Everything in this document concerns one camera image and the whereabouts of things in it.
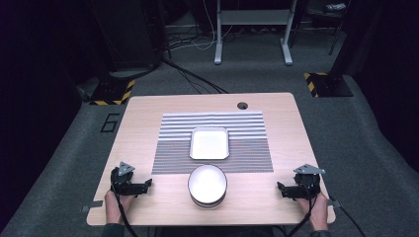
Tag white rectangular tray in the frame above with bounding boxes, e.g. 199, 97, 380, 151
189, 126, 230, 161

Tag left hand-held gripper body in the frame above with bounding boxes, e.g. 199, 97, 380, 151
110, 161, 148, 198

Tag black floor cables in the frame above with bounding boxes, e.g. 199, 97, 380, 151
160, 53, 229, 95

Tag person's right hand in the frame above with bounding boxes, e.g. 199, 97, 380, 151
296, 192, 330, 231

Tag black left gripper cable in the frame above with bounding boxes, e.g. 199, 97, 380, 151
111, 184, 139, 237

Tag white round plate dark rim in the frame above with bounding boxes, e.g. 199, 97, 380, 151
189, 194, 227, 210
187, 163, 228, 205

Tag black cable at table edge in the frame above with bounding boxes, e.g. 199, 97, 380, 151
328, 195, 368, 237

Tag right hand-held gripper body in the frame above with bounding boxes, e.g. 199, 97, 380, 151
284, 163, 326, 200

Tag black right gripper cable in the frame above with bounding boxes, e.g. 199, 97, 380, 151
287, 182, 318, 237

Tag grey device on dark shelf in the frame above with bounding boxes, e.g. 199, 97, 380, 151
323, 2, 348, 14

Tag white floor cables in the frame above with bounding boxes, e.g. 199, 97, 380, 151
164, 0, 233, 52

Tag striped grey placemat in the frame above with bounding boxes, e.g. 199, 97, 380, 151
151, 111, 275, 176

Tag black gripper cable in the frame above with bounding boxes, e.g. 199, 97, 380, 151
111, 184, 139, 237
287, 182, 318, 237

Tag person's left hand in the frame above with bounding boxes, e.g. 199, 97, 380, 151
104, 190, 134, 225

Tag black stand base hazard stripes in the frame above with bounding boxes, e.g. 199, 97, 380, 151
89, 78, 136, 107
303, 71, 355, 99

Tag white desk frame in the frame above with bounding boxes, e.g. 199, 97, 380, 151
213, 0, 298, 66

